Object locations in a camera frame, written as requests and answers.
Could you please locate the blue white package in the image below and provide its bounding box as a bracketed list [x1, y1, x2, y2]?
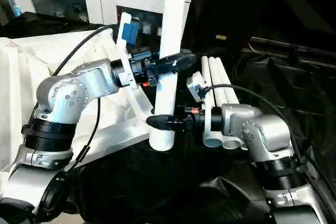
[6, 0, 26, 17]

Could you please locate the white plastic table leg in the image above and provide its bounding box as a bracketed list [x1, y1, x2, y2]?
[208, 56, 244, 151]
[214, 56, 249, 151]
[149, 0, 189, 152]
[201, 56, 224, 148]

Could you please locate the black mat cloth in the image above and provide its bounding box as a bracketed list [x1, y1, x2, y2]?
[0, 11, 336, 224]

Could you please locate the white plastic table top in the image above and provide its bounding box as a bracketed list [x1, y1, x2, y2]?
[0, 28, 155, 168]

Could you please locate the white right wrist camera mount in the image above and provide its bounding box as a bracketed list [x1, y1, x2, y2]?
[186, 71, 214, 141]

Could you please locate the black left wrist camera cable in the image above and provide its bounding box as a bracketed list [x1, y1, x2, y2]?
[33, 26, 113, 222]

